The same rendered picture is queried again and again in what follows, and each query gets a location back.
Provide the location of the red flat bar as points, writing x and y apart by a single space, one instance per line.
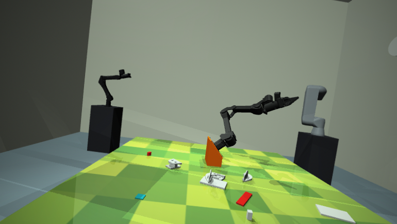
244 198

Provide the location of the small cyan flat square plate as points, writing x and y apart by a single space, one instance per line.
140 196

